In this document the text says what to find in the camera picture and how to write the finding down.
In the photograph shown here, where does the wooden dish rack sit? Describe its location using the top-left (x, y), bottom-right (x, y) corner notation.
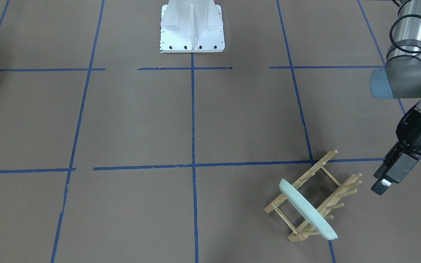
top-left (264, 149), bottom-right (361, 243)

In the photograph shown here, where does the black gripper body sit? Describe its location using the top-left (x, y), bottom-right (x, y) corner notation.
top-left (396, 108), bottom-right (421, 151)

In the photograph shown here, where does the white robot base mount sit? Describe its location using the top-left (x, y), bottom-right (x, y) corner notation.
top-left (159, 0), bottom-right (225, 53)

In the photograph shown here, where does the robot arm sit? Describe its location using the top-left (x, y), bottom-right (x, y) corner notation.
top-left (370, 0), bottom-right (421, 167)

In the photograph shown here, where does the light green plate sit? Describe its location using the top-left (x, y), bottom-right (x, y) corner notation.
top-left (279, 179), bottom-right (338, 241)

